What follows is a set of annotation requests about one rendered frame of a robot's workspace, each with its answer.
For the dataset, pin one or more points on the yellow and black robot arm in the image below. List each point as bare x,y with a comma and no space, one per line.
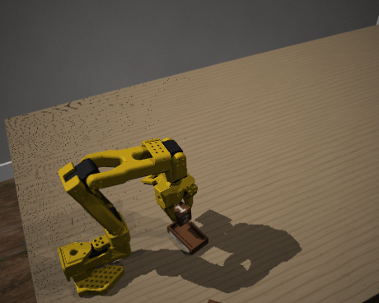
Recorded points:
82,181

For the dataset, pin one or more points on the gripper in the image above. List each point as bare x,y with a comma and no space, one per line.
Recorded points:
168,194

